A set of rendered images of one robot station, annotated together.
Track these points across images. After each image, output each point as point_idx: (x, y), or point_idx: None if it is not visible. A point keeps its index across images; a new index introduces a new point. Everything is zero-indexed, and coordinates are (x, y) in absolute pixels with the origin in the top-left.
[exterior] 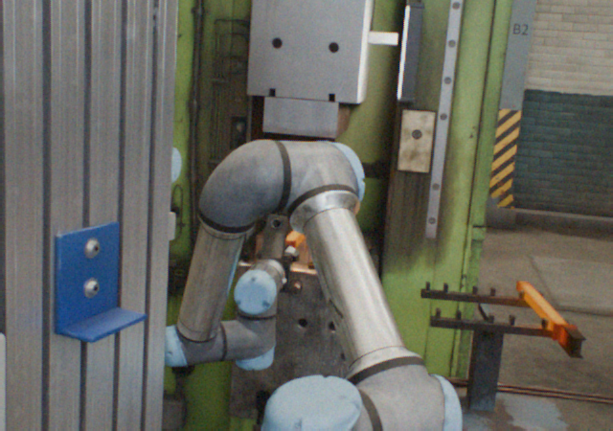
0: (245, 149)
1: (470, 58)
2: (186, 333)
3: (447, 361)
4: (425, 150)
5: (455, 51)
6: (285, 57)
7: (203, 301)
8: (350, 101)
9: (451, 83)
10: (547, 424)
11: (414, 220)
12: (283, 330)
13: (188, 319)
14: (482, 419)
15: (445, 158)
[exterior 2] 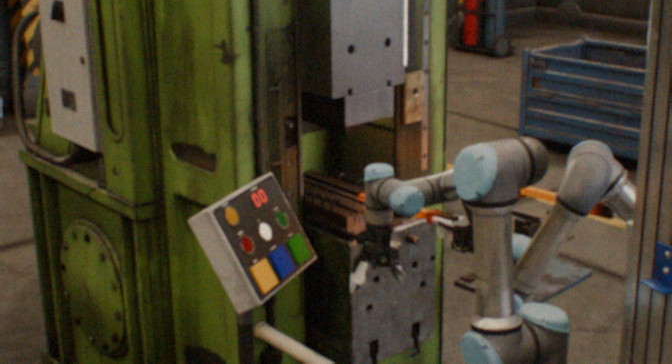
0: (593, 164)
1: (436, 21)
2: (528, 291)
3: (439, 260)
4: (421, 102)
5: (428, 18)
6: (357, 60)
7: (549, 264)
8: (400, 82)
9: (428, 44)
10: (565, 269)
11: (414, 160)
12: (384, 284)
13: (533, 280)
14: (542, 282)
15: (429, 104)
